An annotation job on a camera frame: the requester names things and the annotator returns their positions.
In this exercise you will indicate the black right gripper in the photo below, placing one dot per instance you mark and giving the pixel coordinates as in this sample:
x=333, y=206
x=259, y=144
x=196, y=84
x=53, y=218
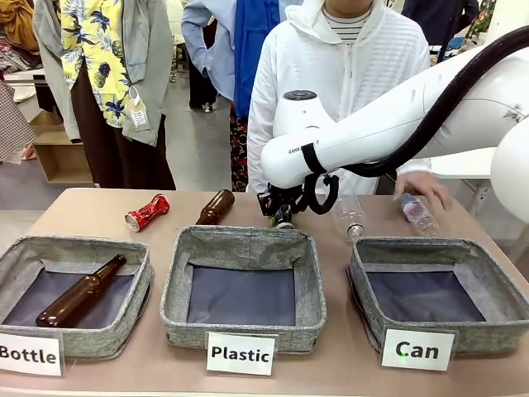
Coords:
x=276, y=197

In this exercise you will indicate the dark drink can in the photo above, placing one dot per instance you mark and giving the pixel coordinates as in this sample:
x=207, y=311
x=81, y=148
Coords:
x=285, y=218

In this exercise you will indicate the clear plastic bottle pink label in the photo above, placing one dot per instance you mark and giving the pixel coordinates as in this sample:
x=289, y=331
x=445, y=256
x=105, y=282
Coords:
x=419, y=213

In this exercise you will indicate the person's left forearm white sleeve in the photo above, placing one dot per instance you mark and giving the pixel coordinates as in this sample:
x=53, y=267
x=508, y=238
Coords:
x=415, y=167

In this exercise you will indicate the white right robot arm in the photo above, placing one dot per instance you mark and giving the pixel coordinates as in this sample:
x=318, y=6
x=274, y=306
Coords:
x=372, y=124

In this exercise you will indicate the grey fabric basket plastic label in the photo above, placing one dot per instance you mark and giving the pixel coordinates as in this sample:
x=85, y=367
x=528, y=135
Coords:
x=241, y=289

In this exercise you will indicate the crushed red drink can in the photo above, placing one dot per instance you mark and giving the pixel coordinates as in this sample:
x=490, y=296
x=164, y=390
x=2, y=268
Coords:
x=149, y=211

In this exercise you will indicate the grey fabric basket can label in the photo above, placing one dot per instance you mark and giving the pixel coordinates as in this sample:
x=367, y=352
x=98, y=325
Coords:
x=438, y=289

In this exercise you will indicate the white sign reading Can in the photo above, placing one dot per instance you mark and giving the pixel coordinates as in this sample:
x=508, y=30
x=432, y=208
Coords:
x=417, y=350

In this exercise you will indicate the grey fabric basket bottle label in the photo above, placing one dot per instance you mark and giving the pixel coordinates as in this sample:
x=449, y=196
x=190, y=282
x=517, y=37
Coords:
x=70, y=297

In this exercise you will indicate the person's left hand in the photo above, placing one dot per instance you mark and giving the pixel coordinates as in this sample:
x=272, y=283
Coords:
x=425, y=186

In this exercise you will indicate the short brown glass bottle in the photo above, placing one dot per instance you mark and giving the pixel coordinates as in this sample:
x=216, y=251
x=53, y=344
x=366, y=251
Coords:
x=215, y=207

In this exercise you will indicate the clear unlabelled plastic bottle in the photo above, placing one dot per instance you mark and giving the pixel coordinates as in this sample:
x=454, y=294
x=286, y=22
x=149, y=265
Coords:
x=349, y=213

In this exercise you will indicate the white sign reading Plastic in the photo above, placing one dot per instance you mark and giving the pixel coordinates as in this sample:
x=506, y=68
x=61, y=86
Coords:
x=240, y=353

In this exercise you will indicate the person in bright blue apron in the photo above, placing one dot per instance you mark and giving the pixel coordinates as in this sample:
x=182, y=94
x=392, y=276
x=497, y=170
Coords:
x=252, y=62

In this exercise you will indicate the paper tag on cardigan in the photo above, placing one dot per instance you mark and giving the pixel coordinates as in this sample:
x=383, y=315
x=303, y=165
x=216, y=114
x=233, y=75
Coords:
x=139, y=118

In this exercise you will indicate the person in white hoodie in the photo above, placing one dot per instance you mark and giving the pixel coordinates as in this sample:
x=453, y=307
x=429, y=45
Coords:
x=330, y=62

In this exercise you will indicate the person in light blue shirt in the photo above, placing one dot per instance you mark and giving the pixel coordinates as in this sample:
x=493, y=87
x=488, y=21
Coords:
x=206, y=45

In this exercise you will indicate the white background table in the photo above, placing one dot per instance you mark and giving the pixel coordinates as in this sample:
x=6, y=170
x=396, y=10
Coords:
x=463, y=165

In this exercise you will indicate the long brown glass bottle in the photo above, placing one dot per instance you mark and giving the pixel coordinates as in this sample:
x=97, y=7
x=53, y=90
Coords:
x=82, y=291

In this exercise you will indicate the person in yellow floral shirt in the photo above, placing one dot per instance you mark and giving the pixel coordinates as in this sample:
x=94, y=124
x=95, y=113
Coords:
x=107, y=82

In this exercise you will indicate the wooden open shelf box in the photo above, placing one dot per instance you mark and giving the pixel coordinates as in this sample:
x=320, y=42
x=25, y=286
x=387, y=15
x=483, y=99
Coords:
x=62, y=153

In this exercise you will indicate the person in dark top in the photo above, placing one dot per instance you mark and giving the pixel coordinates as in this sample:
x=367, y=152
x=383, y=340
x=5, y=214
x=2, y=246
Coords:
x=438, y=18

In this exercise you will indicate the checked cloth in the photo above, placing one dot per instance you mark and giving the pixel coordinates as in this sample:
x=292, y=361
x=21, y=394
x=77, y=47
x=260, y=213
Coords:
x=14, y=124

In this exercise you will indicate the white sign reading Bottle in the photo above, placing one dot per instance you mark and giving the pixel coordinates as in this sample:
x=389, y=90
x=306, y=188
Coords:
x=29, y=355

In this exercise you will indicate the mustard yellow clothes pile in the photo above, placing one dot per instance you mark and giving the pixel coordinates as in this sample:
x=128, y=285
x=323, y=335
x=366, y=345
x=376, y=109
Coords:
x=16, y=20

